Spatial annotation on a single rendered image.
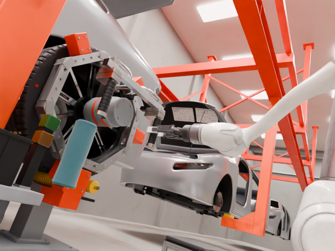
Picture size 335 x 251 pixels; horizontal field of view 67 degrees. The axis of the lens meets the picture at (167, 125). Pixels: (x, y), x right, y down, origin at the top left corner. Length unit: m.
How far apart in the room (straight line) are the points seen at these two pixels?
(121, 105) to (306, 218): 0.81
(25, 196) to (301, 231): 0.62
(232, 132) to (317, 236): 0.51
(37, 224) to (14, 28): 0.82
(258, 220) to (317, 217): 3.89
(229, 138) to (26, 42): 0.77
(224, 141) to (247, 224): 3.58
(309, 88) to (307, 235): 0.56
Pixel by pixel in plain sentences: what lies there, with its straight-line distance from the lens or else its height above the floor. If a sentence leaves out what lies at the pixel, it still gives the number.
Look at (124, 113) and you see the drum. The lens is 1.14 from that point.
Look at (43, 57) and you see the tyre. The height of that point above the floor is 0.95.
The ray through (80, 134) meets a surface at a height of 0.68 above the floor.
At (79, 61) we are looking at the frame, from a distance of 1.18.
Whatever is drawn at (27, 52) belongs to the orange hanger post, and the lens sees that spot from 0.95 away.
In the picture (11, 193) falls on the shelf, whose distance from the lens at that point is 0.69.
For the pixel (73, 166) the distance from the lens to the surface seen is 1.01.
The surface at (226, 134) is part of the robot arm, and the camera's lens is 1.00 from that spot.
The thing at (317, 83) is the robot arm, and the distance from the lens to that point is 1.02.
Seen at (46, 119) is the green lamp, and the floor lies 0.64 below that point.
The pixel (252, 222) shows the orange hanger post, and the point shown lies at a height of 0.69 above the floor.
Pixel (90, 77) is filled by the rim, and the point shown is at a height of 1.01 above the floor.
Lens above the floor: 0.48
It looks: 19 degrees up
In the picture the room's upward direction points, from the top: 15 degrees clockwise
